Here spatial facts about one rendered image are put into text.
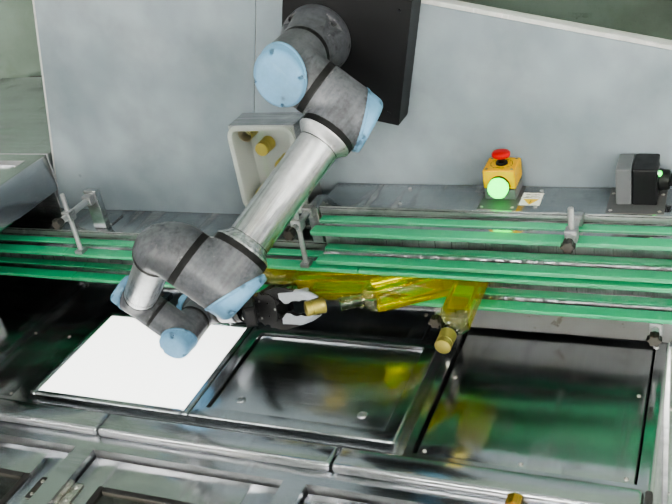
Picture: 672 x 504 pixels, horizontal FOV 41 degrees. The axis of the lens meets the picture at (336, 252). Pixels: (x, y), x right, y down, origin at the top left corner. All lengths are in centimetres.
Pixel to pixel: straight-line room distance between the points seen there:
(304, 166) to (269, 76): 19
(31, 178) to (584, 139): 144
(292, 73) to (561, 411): 85
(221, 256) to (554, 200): 73
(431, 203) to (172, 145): 72
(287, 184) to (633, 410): 81
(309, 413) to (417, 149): 64
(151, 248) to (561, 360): 90
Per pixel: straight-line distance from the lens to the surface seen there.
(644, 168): 189
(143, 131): 237
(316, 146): 173
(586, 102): 193
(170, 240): 167
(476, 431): 184
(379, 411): 186
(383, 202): 203
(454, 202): 199
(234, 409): 196
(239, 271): 166
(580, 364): 199
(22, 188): 253
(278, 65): 175
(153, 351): 221
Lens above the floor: 253
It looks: 52 degrees down
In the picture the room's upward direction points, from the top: 144 degrees counter-clockwise
